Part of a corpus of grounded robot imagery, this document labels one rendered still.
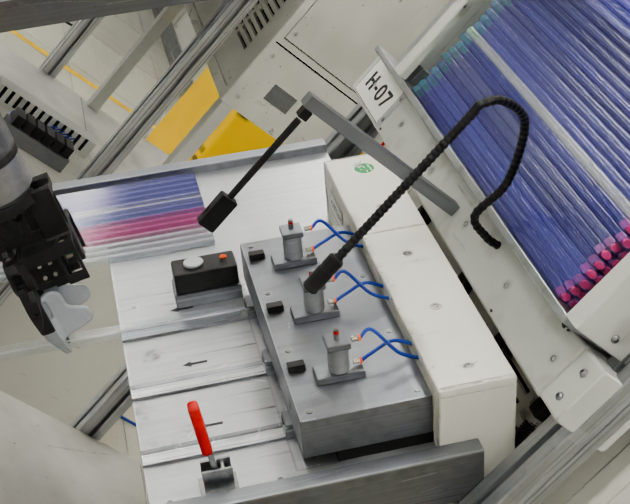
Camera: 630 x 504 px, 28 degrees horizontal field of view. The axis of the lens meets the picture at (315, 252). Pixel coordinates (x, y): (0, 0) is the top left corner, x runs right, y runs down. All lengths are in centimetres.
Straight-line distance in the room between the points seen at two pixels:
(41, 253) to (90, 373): 156
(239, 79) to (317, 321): 129
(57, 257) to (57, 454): 63
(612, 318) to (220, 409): 43
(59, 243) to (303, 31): 130
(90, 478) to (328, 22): 109
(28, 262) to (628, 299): 62
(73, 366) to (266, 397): 157
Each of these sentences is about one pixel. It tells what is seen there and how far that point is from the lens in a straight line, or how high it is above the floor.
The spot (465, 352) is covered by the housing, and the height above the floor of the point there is 128.
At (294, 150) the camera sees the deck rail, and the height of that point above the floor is 120.
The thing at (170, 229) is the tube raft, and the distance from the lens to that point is 164.
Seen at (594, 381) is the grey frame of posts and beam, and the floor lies 137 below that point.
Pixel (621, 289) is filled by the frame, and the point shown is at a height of 144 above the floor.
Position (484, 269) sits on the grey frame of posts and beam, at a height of 133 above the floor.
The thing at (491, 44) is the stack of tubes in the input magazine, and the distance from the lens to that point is 157.
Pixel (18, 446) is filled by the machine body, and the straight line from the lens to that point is 190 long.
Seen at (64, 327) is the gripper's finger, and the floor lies 97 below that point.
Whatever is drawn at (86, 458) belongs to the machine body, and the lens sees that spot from 199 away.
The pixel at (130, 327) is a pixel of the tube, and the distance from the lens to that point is 147.
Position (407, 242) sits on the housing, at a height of 129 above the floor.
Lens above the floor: 159
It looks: 15 degrees down
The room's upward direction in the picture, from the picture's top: 43 degrees clockwise
